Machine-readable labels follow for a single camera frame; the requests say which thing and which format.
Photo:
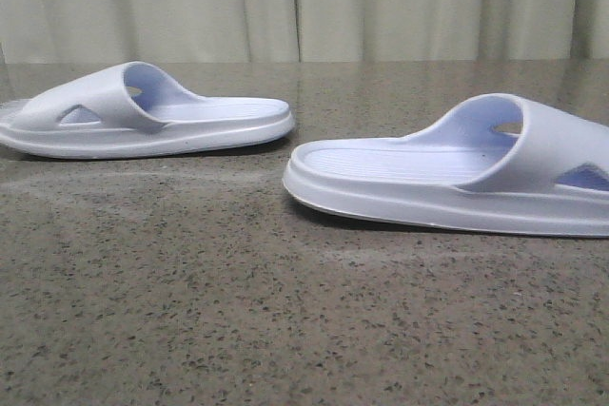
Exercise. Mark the light blue left-side slipper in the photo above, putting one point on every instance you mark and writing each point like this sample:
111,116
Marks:
137,110

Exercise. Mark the light blue right-side slipper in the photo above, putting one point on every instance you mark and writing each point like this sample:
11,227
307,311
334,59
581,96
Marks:
495,163

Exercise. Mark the pale green curtain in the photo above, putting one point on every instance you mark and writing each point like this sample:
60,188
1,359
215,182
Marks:
218,31

